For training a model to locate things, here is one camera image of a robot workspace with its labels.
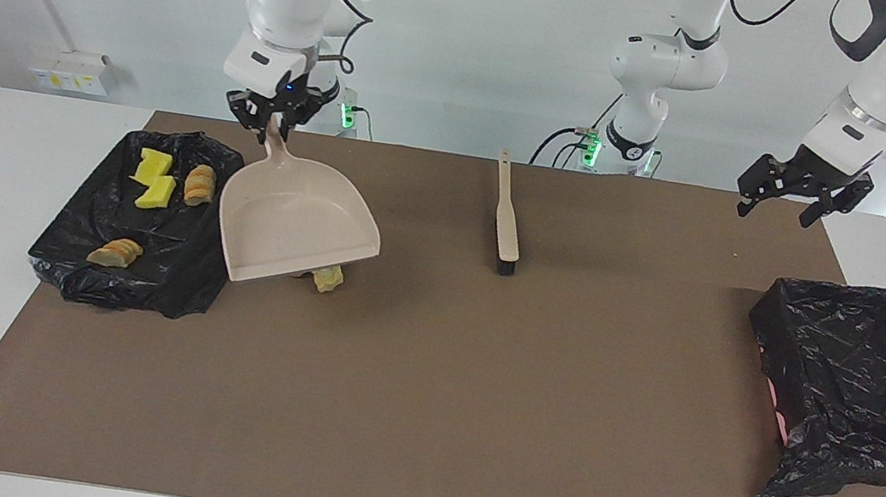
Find green yellow jagged sponge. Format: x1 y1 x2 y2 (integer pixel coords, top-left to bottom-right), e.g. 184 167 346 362
128 145 175 189

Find black base cable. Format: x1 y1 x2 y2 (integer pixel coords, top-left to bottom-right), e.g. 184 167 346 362
530 81 623 176

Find pale foam chunk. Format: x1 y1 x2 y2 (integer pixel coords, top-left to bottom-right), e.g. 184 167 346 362
312 262 347 297

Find brown table mat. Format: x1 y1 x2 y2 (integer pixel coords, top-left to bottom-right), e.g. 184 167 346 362
0 89 886 497

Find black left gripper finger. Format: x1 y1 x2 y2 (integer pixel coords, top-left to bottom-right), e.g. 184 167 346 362
797 165 876 238
732 150 795 224

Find beige hand brush black bristles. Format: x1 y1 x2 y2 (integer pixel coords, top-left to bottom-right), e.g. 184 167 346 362
482 148 535 278

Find orange striped bread piece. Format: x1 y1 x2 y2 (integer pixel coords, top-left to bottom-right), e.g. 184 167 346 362
181 162 220 210

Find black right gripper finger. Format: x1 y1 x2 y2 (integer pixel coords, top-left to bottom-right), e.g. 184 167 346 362
277 83 337 138
220 84 275 147

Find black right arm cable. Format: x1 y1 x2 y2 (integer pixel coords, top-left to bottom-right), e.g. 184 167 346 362
305 0 379 100

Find beige plastic dustpan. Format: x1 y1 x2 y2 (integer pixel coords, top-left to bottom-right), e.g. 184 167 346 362
209 111 397 302

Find black bag lined pink bin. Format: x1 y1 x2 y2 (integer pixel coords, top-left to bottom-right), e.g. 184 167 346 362
724 270 886 497

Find white wall socket box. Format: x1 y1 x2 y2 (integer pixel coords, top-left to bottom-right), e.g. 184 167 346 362
26 45 124 100

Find small yellow sponge wedge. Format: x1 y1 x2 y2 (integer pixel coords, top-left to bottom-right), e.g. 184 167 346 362
133 171 179 214

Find pale striped bread piece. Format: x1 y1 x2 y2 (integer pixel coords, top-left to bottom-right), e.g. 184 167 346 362
86 233 147 272

